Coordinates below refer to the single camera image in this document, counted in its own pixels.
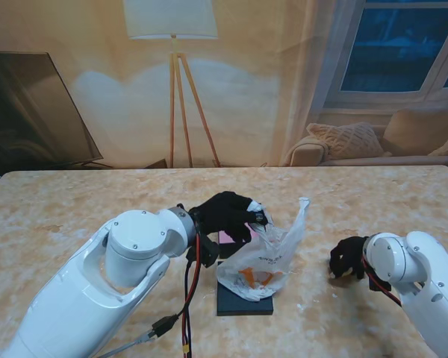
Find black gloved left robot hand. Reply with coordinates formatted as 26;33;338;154
189;191;276;247

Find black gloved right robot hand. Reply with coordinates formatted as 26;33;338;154
329;236;370;280

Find white plastic bag orange print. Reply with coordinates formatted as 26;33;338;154
215;196;311;303

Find black gift box pink inside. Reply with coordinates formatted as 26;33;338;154
216;223;258;259

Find black gift box lid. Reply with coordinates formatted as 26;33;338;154
216;260;276;317

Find printed living room backdrop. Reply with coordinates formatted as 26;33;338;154
0;0;448;173

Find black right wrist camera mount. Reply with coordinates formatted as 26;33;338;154
368;274;391;294

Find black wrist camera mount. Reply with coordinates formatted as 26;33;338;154
186;236;221;269
368;274;391;294

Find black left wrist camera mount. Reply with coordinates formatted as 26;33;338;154
186;236;221;269

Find red black right arm cables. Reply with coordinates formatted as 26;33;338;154
361;253;402;307

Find red black arm cables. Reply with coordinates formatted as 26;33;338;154
361;253;402;307
181;233;202;358

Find red black left arm cables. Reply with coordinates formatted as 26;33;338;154
181;233;202;358

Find grey usb cable black plug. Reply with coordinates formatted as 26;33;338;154
96;315;180;358

